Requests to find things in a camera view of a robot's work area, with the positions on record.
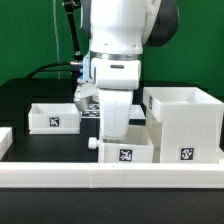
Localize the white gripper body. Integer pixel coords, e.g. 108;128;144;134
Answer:
74;83;133;140

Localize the fiducial marker sheet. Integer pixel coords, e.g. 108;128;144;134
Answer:
80;103;147;120

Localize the white front drawer box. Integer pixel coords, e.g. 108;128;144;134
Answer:
88;125;154;163

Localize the white left fence wall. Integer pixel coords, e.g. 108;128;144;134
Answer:
0;127;13;160

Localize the black cable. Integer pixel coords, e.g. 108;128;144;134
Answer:
24;61;83;80

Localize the white drawer cabinet frame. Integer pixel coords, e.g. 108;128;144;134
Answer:
143;87;224;164

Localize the white front fence wall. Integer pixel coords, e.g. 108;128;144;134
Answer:
0;162;224;188

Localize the white rear drawer box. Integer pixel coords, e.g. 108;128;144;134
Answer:
28;103;81;134

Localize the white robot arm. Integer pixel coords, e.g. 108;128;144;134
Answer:
75;0;179;141

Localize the white hanging cable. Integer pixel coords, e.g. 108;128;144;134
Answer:
52;0;62;80

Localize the white drawer box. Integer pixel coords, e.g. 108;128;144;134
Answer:
88;125;154;163
28;103;81;134

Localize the white fence wall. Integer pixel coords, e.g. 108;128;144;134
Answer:
0;127;13;160
0;162;224;188

